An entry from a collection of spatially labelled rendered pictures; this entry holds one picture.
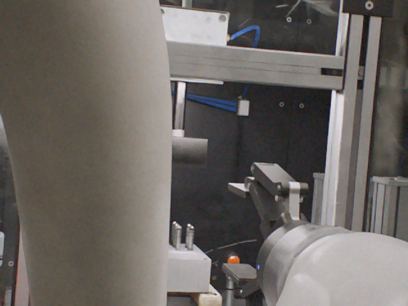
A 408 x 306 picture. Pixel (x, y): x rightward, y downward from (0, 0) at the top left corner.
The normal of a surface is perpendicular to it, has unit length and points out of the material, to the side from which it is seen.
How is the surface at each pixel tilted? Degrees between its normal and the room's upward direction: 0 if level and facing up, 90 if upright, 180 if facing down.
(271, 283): 90
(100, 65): 118
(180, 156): 90
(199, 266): 90
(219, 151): 90
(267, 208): 24
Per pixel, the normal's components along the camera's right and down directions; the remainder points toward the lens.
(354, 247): -0.37, -0.92
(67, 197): -0.18, 0.54
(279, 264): -0.90, -0.38
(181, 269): 0.22, 0.07
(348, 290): -0.74, -0.61
